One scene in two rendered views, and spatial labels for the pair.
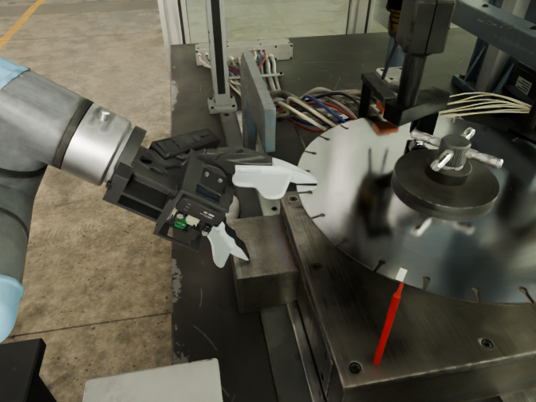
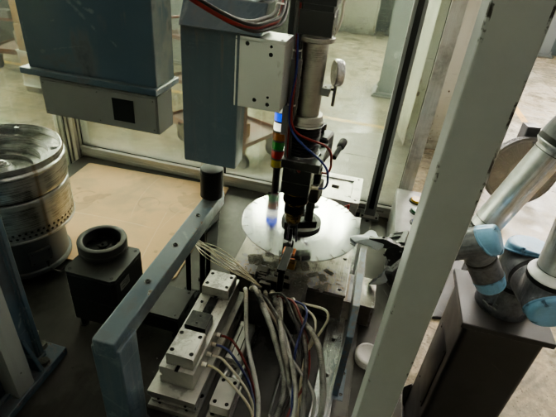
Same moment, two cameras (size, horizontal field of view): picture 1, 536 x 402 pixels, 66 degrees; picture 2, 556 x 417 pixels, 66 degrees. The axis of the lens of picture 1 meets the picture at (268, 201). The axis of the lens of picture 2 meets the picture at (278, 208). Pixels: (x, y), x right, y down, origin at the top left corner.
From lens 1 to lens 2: 1.38 m
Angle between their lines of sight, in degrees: 105
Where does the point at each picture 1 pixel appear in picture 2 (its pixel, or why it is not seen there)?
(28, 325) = not seen: outside the picture
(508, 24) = (200, 224)
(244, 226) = (366, 300)
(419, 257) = (333, 209)
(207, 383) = (398, 227)
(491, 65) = (23, 361)
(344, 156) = (330, 244)
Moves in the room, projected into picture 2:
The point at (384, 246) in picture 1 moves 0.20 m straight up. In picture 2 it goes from (342, 214) to (354, 152)
